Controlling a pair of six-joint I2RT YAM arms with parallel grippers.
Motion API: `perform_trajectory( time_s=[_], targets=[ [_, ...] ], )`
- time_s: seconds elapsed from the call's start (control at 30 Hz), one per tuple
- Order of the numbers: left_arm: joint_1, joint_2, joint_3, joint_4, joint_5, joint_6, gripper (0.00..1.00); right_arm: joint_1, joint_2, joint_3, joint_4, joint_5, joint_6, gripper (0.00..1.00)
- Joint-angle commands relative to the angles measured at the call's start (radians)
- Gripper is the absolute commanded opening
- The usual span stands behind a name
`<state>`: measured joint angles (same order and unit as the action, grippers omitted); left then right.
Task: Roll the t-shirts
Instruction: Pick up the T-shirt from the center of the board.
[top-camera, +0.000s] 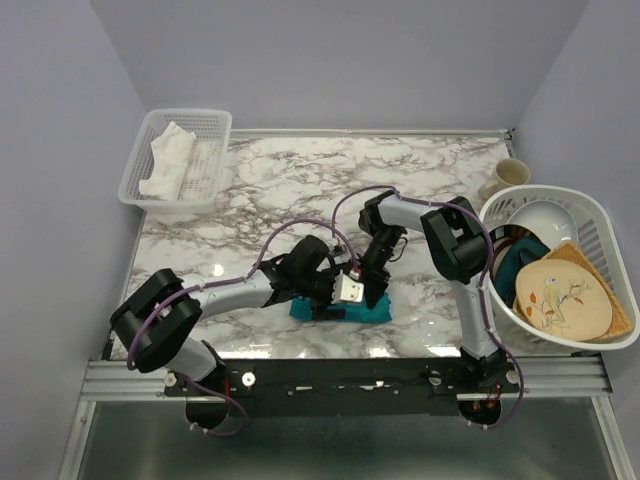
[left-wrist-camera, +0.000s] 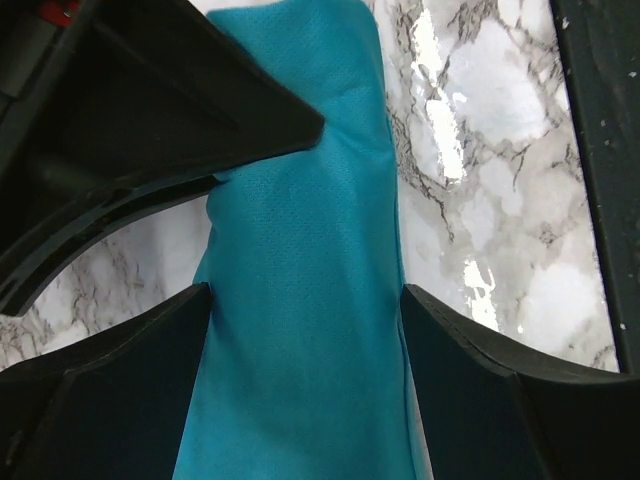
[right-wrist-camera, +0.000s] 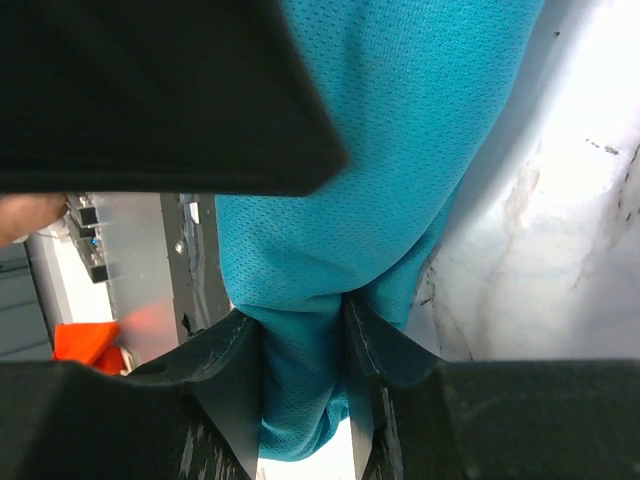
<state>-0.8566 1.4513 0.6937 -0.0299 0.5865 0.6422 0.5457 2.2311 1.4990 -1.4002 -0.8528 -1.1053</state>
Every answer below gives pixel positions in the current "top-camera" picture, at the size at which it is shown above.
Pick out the woven wicker tray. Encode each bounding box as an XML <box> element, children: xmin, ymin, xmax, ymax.
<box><xmin>543</xmin><ymin>241</ymin><xmax>633</xmax><ymax>342</ymax></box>

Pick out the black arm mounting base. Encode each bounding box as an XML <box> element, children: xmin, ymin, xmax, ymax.
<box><xmin>164</xmin><ymin>352</ymin><xmax>524</xmax><ymax>436</ymax></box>

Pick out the dark teal dish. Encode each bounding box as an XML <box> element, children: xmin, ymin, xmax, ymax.
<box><xmin>490</xmin><ymin>224</ymin><xmax>550</xmax><ymax>307</ymax></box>

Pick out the white perforated plastic basket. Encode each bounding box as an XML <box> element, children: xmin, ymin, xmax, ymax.
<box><xmin>118</xmin><ymin>108</ymin><xmax>232</xmax><ymax>214</ymax></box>

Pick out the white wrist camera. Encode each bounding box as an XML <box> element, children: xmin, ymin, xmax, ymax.
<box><xmin>330</xmin><ymin>242</ymin><xmax>359</xmax><ymax>265</ymax></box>
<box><xmin>332</xmin><ymin>273</ymin><xmax>364</xmax><ymax>305</ymax></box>

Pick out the white ceramic bowl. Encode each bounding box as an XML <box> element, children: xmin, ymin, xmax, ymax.
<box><xmin>508</xmin><ymin>200</ymin><xmax>579</xmax><ymax>250</ymax></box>

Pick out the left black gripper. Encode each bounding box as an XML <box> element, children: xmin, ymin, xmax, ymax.
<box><xmin>295</xmin><ymin>262</ymin><xmax>350</xmax><ymax>321</ymax></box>

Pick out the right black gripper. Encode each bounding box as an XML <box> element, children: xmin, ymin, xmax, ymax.
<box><xmin>348</xmin><ymin>225</ymin><xmax>403</xmax><ymax>310</ymax></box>

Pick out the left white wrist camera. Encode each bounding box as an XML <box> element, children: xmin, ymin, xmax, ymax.
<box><xmin>332</xmin><ymin>273</ymin><xmax>364</xmax><ymax>305</ymax></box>

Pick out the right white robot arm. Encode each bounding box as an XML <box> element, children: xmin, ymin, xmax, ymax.
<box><xmin>358</xmin><ymin>191</ymin><xmax>508</xmax><ymax>392</ymax></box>

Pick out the aluminium frame rail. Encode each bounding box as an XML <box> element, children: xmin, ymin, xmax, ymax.
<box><xmin>80</xmin><ymin>356</ymin><xmax>612</xmax><ymax>402</ymax></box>

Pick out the beige bird plate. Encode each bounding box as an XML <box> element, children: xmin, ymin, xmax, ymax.
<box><xmin>515</xmin><ymin>259</ymin><xmax>613</xmax><ymax>342</ymax></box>

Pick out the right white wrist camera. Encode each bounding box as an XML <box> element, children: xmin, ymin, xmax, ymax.
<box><xmin>330</xmin><ymin>242</ymin><xmax>359</xmax><ymax>265</ymax></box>

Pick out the cream ceramic mug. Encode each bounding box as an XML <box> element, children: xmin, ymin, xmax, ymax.
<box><xmin>478</xmin><ymin>158</ymin><xmax>531</xmax><ymax>201</ymax></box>

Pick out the white crumpled cloth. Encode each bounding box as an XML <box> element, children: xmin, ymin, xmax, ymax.
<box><xmin>139</xmin><ymin>121</ymin><xmax>197</xmax><ymax>201</ymax></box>

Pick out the teal t shirt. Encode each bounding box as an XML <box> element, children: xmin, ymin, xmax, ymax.
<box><xmin>289</xmin><ymin>293</ymin><xmax>392</xmax><ymax>324</ymax></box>

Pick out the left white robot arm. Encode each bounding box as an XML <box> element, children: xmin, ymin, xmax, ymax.
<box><xmin>110</xmin><ymin>235</ymin><xmax>350</xmax><ymax>395</ymax></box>

